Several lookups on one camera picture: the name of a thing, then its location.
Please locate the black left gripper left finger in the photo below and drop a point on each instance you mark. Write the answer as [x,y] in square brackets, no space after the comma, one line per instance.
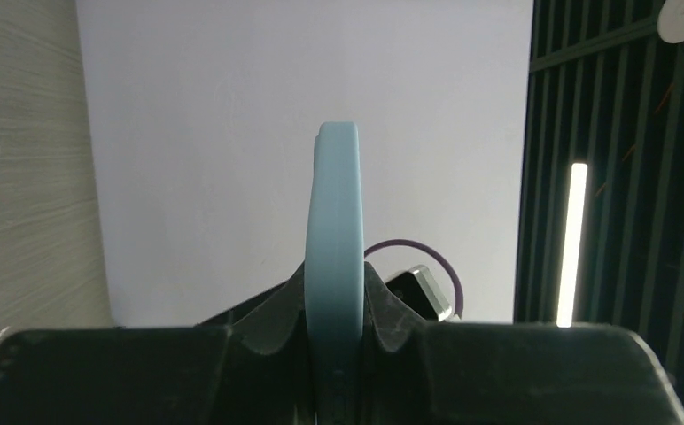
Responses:
[247,365]

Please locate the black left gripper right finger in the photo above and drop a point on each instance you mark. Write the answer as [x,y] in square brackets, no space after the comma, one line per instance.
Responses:
[443,372]

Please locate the phone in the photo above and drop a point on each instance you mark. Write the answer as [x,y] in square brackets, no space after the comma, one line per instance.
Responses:
[334,273]

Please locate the bright ceiling light strip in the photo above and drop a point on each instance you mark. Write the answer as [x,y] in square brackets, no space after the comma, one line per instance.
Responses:
[572,240]

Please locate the round white ceiling sensor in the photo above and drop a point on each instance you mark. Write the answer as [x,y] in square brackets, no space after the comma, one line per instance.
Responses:
[670,22]

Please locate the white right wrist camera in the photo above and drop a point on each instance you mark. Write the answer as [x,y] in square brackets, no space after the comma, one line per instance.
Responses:
[417,288]

